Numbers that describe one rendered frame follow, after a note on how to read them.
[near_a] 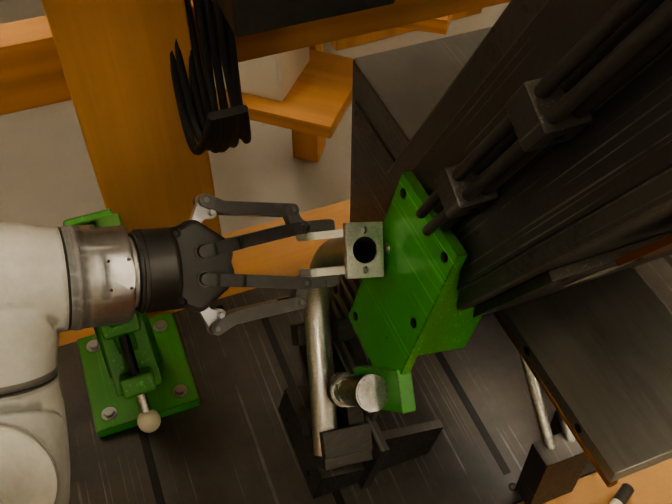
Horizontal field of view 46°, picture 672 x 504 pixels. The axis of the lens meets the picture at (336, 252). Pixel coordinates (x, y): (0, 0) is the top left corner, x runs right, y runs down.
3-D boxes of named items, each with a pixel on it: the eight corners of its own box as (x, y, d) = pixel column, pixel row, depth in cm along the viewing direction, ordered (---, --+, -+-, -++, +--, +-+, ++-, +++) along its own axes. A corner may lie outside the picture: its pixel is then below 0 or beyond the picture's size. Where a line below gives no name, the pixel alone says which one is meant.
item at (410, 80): (587, 280, 115) (658, 88, 89) (396, 343, 107) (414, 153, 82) (522, 198, 126) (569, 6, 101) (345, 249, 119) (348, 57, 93)
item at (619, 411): (746, 432, 76) (759, 416, 74) (605, 489, 72) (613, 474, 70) (535, 175, 100) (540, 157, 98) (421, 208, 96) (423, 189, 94)
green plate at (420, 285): (454, 386, 85) (532, 246, 72) (387, 399, 82) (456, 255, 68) (409, 307, 92) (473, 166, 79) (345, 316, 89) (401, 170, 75)
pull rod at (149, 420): (165, 432, 95) (156, 407, 91) (142, 440, 94) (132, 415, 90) (154, 395, 98) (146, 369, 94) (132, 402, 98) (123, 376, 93)
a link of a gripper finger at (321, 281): (292, 278, 76) (294, 308, 76) (339, 273, 78) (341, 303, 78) (286, 277, 77) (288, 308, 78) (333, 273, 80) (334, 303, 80)
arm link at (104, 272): (65, 223, 64) (139, 218, 66) (52, 228, 72) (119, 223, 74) (75, 335, 64) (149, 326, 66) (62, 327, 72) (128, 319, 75)
